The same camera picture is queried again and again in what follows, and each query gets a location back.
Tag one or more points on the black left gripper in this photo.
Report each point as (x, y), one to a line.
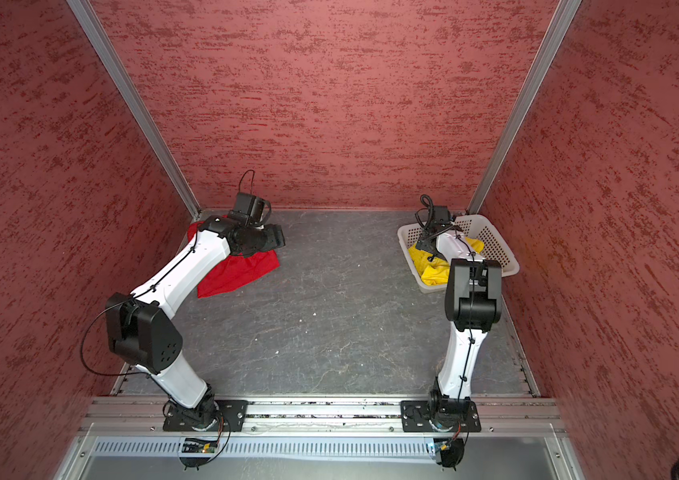
(276, 239)

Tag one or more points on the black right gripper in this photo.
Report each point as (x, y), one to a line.
(423, 243)

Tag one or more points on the yellow shorts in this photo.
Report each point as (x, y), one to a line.
(432, 272)

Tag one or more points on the red shorts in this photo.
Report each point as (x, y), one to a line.
(237, 270)

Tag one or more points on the white plastic laundry basket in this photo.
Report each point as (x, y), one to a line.
(475, 227)

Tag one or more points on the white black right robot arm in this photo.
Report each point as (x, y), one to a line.
(472, 307)

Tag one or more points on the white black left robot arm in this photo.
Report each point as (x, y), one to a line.
(140, 327)

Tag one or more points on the right small circuit board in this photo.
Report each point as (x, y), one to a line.
(440, 447)

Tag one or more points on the small circuit board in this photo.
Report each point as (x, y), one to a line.
(200, 446)
(440, 447)

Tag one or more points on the left small circuit board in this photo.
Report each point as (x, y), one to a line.
(200, 446)

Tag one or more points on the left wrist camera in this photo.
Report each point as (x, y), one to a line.
(250, 210)

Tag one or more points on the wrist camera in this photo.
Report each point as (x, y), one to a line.
(438, 218)
(250, 210)

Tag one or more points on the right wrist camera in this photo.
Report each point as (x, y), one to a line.
(438, 218)

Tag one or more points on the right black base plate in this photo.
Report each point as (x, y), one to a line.
(417, 417)

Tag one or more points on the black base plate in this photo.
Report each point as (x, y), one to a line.
(228, 415)
(417, 417)

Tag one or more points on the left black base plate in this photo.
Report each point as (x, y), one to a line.
(228, 415)

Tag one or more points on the white slotted cable duct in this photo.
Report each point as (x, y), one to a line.
(394, 449)

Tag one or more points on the left corner aluminium post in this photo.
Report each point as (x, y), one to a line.
(95, 32)

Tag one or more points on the corner aluminium post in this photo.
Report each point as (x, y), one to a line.
(95, 32)
(556, 31)

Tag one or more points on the aluminium front rail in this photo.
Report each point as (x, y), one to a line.
(342, 416)

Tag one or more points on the right corner aluminium post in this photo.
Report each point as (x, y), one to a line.
(556, 31)

